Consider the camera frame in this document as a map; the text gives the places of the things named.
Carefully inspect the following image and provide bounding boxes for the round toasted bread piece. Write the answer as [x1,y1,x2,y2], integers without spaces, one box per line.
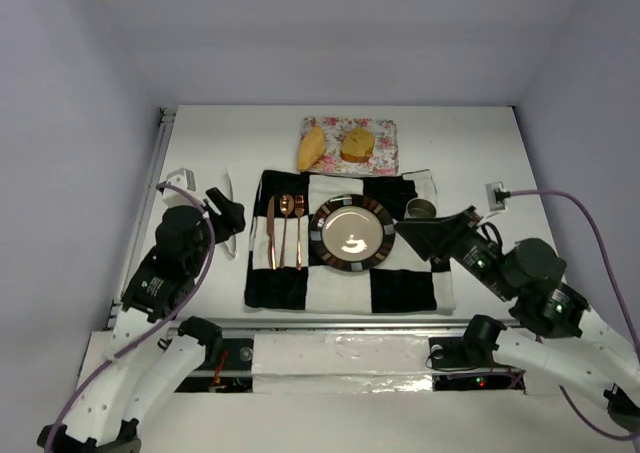
[340,126,375,163]

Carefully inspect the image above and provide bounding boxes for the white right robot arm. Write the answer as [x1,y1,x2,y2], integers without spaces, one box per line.
[395,208,639,439]

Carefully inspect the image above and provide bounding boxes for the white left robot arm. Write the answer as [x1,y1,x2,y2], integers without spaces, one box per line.
[36,182,246,452]

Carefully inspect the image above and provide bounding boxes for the long golden bread roll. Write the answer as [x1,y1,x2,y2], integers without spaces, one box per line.
[298,126,326,172]

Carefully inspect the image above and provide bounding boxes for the grey ceramic cup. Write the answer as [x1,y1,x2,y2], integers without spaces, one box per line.
[404,198,437,219]

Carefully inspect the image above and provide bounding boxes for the copper table knife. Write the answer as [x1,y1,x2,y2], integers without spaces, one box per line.
[266,196,277,270]

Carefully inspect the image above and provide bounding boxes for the copper spoon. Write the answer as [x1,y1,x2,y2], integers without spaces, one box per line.
[278,194,295,269]

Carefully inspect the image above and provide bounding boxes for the copper fork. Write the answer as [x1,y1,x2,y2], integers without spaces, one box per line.
[294,195,305,271]

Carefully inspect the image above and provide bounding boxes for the black white checkered cloth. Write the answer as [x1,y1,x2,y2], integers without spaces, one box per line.
[244,170,456,315]

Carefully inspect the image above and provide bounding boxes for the dark rimmed ceramic plate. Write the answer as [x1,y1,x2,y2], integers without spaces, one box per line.
[308,194,395,273]

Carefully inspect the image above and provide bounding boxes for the floral rectangular tray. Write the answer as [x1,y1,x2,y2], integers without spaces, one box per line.
[297,116,399,176]

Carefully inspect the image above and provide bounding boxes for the white foam front panel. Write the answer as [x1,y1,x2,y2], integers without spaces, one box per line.
[251,333,433,395]

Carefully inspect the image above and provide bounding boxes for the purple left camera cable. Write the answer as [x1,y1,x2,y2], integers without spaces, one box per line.
[48,182,218,453]

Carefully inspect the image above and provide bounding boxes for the purple camera cable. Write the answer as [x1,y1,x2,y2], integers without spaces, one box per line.
[504,188,640,442]
[48,182,218,453]

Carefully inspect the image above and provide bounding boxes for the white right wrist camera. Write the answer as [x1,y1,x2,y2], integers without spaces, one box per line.
[486,182,511,212]

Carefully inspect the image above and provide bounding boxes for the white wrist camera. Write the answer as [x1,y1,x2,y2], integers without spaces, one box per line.
[162,168,196,208]
[486,182,511,212]

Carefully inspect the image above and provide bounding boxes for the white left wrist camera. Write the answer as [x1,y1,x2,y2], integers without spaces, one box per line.
[162,168,196,208]

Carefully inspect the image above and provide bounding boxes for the aluminium front rail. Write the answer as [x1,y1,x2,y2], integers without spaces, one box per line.
[164,318,521,338]

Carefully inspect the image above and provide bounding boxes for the aluminium rail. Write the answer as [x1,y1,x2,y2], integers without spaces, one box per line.
[104,107,177,331]
[164,318,521,338]

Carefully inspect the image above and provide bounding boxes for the aluminium left side rail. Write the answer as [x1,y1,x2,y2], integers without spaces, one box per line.
[104,107,177,331]

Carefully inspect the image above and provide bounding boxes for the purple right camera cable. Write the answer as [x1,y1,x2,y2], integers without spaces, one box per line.
[504,188,640,442]

